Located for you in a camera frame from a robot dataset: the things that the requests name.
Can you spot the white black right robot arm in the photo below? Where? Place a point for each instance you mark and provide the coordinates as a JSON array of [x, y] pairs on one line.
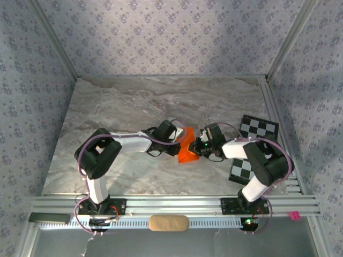
[[262, 163]]

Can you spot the aluminium frame post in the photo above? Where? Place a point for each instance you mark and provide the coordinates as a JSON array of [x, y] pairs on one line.
[[292, 37]]

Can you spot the black grey checkerboard panel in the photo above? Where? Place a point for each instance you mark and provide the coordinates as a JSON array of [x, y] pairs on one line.
[[257, 128]]

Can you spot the long aluminium profile rail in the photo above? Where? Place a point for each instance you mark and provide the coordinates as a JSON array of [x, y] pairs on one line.
[[174, 204]]

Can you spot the orange cloth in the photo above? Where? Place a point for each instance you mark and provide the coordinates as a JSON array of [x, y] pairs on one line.
[[187, 158]]

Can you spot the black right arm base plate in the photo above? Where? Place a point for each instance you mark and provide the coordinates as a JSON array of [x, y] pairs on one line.
[[227, 206]]

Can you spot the flat black bar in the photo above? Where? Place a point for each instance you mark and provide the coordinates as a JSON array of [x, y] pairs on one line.
[[48, 218]]

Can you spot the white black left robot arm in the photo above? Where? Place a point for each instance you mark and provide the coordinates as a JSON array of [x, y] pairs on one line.
[[96, 158]]

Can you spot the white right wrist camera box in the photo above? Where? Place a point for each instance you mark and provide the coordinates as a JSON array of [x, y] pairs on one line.
[[204, 136]]

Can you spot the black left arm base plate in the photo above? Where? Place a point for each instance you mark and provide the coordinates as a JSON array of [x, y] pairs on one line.
[[120, 206]]

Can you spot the controller board with green light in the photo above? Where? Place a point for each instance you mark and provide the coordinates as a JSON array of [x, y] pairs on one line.
[[249, 222]]

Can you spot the tan oval cork pad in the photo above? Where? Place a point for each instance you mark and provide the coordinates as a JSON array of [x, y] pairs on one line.
[[168, 223]]

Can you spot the small pink block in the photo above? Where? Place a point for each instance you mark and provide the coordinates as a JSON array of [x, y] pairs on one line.
[[294, 215]]

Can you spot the aluminium side rail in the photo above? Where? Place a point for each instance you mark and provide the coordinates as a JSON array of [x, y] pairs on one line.
[[268, 99]]

